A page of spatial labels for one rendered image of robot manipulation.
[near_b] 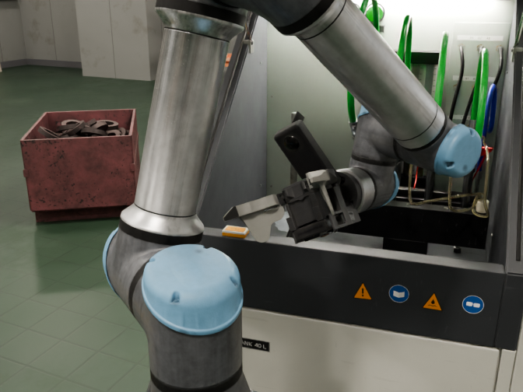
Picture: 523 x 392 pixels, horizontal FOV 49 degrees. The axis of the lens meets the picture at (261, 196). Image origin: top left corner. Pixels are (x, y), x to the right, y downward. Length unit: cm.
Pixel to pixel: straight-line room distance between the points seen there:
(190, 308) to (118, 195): 320
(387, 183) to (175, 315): 46
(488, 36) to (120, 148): 264
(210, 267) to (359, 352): 62
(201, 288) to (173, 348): 8
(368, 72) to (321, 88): 90
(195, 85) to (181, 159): 9
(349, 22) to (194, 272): 34
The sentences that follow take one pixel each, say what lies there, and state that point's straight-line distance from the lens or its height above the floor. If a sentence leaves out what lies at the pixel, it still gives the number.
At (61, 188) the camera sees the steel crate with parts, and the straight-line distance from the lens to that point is 385.
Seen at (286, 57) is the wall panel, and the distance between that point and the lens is 163.
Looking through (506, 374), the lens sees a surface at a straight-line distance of 126.
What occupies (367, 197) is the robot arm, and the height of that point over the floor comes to 113.
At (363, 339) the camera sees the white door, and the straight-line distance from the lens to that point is 124.
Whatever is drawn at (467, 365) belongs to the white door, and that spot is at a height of 74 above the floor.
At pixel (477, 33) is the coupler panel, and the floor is 134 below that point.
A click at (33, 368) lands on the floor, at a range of 259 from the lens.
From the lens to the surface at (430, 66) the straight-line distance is 155.
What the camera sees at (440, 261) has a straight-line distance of 115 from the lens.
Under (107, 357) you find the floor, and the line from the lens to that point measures 256.
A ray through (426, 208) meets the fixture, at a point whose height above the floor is 98.
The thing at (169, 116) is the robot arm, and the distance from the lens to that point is 74.
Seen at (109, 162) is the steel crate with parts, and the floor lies 40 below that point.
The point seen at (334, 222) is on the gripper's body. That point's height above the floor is 114.
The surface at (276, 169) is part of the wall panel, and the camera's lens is 171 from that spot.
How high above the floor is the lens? 144
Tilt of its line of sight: 20 degrees down
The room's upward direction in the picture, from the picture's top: straight up
